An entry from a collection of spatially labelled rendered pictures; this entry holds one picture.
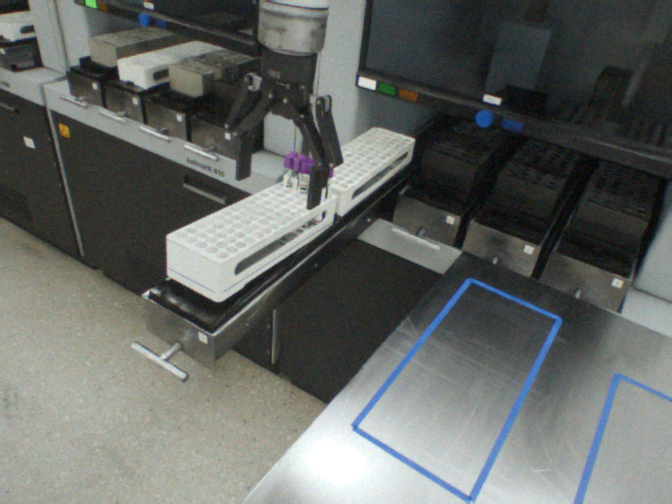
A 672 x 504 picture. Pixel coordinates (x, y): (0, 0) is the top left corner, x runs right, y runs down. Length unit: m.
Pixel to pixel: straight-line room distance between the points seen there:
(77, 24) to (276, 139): 0.70
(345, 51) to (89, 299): 1.34
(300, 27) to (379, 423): 0.49
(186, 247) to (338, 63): 0.58
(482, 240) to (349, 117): 0.39
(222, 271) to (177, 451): 0.95
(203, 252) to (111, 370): 1.14
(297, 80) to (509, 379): 0.47
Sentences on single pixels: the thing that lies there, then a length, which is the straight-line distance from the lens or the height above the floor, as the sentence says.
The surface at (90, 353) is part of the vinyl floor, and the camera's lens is 1.89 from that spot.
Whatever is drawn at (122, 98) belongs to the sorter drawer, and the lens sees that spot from 1.53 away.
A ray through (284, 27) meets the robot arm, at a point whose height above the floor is 1.15.
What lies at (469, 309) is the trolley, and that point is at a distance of 0.80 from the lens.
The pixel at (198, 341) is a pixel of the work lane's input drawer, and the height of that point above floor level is 0.78.
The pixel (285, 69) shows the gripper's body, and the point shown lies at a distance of 0.74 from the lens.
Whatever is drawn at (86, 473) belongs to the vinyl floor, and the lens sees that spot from 1.62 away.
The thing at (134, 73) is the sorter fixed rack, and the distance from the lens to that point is 1.52.
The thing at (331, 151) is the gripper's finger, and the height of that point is 1.00.
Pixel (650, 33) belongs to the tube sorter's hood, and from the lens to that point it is 0.96.
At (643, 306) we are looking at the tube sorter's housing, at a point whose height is 0.74.
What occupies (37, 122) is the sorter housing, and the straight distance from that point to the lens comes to 1.92.
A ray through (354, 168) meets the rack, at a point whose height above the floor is 0.86.
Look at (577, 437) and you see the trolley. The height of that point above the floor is 0.82.
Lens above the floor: 1.32
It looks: 36 degrees down
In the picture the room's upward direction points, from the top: 6 degrees clockwise
